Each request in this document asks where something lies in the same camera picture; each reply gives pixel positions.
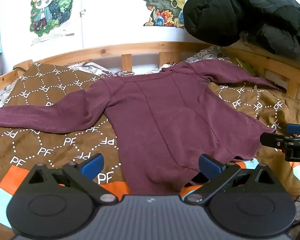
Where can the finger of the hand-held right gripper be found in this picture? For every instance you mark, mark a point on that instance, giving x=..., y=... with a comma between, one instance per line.
x=271, y=140
x=296, y=129

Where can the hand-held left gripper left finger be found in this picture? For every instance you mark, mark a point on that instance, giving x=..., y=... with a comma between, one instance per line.
x=93, y=166

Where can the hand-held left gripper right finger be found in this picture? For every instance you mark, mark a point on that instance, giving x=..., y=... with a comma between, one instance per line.
x=209, y=166

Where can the maroon long-sleeve sweater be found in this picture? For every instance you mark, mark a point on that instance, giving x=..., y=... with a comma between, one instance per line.
x=165, y=120

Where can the yellow-green cloth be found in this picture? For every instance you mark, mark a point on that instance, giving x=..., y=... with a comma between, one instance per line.
x=247, y=67

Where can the brown printed blanket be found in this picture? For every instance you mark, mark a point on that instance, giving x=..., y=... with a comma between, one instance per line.
x=52, y=92

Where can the black puffer jacket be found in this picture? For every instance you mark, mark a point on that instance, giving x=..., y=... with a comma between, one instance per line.
x=227, y=12

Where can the wooden bed frame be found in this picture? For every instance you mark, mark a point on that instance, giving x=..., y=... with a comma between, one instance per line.
x=140, y=48

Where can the white wall pipe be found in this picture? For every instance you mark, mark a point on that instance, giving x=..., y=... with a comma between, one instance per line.
x=82, y=12

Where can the blond figure wall poster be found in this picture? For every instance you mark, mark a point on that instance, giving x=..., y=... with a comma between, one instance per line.
x=47, y=7

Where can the landscape wall poster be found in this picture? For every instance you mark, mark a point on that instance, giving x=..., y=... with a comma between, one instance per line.
x=160, y=2

